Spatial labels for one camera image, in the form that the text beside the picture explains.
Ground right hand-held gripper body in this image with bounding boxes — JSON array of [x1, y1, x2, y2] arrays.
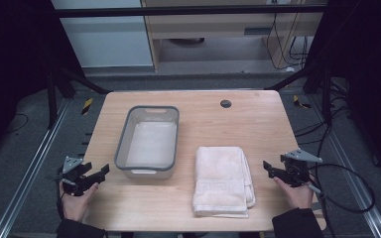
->
[[279, 148, 324, 188]]

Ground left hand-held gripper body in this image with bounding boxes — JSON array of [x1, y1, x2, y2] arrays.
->
[[56, 156, 91, 197]]

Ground person's right hand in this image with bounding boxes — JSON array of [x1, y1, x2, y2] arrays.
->
[[272, 176, 316, 210]]

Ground person's left hand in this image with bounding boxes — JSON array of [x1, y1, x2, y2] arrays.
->
[[59, 180, 100, 223]]

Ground folded white towel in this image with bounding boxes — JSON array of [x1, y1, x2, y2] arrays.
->
[[191, 146, 257, 219]]

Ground yellow black floor tape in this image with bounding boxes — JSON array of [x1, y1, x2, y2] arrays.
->
[[292, 94, 313, 110], [80, 97, 94, 116]]

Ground white basin with grey rim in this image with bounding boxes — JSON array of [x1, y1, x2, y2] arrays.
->
[[113, 104, 181, 179]]

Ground black metal stand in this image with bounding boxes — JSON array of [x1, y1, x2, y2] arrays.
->
[[264, 62, 333, 126], [45, 62, 113, 131]]

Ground dark curtain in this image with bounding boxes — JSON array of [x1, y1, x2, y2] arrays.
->
[[0, 0, 86, 167], [303, 0, 381, 186]]

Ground white cabinet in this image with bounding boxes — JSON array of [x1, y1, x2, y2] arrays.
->
[[50, 0, 155, 69]]

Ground wooden office desk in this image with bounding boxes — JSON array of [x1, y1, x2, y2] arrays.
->
[[140, 0, 328, 72]]

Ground black floor cables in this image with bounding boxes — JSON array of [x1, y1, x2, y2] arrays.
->
[[293, 78, 355, 157]]

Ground aluminium floor rail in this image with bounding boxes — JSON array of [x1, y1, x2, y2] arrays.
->
[[0, 97, 72, 238], [307, 93, 381, 238]]

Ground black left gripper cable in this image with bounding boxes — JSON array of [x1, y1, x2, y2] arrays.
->
[[56, 189, 65, 220]]

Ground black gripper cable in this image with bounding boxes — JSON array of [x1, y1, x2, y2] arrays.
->
[[56, 189, 65, 220], [306, 163, 377, 238]]

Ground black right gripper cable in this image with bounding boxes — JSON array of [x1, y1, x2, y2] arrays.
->
[[306, 163, 377, 238]]

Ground black cables under desk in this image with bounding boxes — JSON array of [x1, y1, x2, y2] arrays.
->
[[265, 12, 310, 71]]

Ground black horizontal frame bar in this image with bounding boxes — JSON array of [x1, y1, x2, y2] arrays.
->
[[53, 3, 329, 18]]

